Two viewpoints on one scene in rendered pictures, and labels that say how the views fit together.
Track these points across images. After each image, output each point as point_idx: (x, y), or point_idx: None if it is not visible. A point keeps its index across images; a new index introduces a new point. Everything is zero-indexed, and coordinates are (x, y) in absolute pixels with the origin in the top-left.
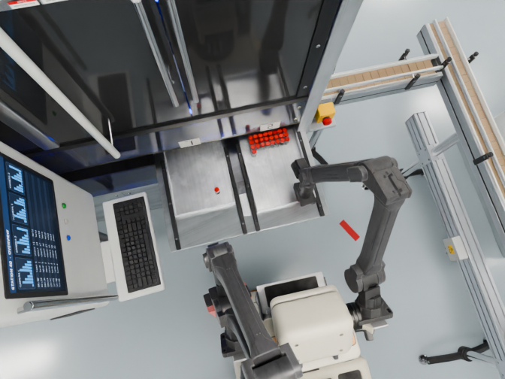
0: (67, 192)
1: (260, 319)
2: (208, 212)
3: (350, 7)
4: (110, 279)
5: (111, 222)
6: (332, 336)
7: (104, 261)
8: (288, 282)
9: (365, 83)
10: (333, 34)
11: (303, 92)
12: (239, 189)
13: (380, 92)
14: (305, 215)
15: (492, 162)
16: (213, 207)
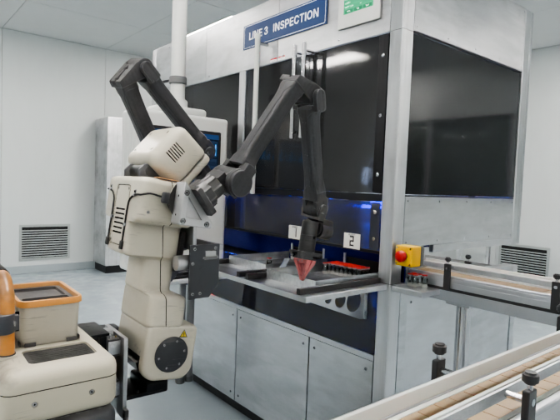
0: (215, 214)
1: (169, 91)
2: (245, 268)
3: (393, 74)
4: None
5: None
6: (164, 132)
7: None
8: (200, 240)
9: (487, 272)
10: (387, 102)
11: (377, 186)
12: (281, 266)
13: (511, 302)
14: (288, 290)
15: None
16: (251, 264)
